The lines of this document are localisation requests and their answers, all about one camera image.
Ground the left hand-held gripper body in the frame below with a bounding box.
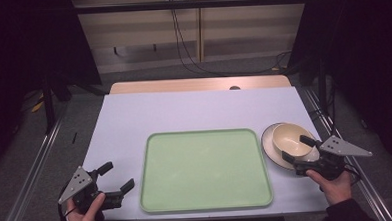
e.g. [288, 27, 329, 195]
[55, 164, 125, 213]

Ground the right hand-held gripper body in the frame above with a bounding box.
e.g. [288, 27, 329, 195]
[291, 133, 375, 182]

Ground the cream bowl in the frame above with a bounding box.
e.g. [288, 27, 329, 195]
[271, 121, 318, 160]

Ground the person's right hand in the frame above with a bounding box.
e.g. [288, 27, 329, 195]
[306, 167, 353, 208]

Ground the cream plate with dark rim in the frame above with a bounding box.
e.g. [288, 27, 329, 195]
[260, 120, 322, 173]

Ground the black metal stand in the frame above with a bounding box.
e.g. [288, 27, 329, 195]
[316, 56, 329, 114]
[41, 75, 57, 133]

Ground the light green tray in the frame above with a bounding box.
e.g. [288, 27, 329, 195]
[136, 126, 275, 215]

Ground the yellow floor tape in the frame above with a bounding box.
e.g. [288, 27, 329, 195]
[30, 92, 46, 114]

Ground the pale lavender table mat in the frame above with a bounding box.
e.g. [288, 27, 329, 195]
[78, 84, 331, 221]

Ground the dark curtain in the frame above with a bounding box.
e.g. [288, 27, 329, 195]
[0, 0, 107, 175]
[283, 0, 392, 169]

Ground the wooden table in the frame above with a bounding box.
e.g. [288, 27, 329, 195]
[108, 73, 293, 96]

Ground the thin black stand cable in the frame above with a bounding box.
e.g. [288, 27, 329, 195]
[307, 83, 338, 138]

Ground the aluminium rail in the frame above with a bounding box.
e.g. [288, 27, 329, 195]
[303, 84, 392, 221]
[0, 104, 75, 221]

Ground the long black floor cable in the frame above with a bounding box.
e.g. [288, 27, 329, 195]
[170, 0, 216, 77]
[169, 0, 294, 79]

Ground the wooden vertical post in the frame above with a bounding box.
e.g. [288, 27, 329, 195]
[194, 0, 206, 63]

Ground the black horizontal frame bar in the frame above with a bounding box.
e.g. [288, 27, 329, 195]
[73, 0, 312, 16]

